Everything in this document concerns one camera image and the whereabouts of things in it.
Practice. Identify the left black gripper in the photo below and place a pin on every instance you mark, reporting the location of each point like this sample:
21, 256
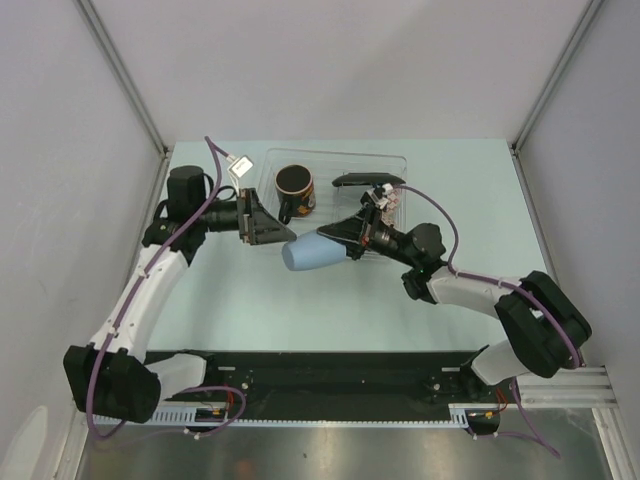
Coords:
259, 227

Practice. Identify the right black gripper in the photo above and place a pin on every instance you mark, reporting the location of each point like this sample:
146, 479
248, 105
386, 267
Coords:
357, 232

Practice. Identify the light blue cup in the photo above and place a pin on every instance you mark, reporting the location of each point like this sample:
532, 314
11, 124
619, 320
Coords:
312, 251

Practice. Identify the red black mug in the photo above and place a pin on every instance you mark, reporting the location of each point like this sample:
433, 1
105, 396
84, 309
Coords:
295, 190

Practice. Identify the black floral square plate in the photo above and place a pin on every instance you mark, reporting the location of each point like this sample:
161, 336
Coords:
366, 178

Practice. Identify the clear plastic dish rack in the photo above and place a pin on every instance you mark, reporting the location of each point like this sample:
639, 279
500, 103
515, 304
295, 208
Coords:
332, 204

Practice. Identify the brown white patterned bowl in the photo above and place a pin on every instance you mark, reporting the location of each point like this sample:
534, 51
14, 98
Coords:
393, 202

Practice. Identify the blue white patterned bowl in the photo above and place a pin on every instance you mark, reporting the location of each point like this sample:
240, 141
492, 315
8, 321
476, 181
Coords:
371, 196

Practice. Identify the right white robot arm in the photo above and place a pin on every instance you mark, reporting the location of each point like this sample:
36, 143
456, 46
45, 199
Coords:
544, 328

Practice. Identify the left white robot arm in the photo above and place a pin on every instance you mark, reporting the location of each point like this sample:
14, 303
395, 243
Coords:
110, 375

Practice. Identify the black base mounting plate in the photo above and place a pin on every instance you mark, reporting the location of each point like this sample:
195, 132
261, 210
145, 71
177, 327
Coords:
430, 376

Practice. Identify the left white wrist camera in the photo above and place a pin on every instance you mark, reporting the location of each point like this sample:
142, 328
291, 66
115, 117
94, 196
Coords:
238, 167

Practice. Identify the aluminium frame rail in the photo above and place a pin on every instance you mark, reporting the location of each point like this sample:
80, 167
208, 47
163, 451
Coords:
587, 387

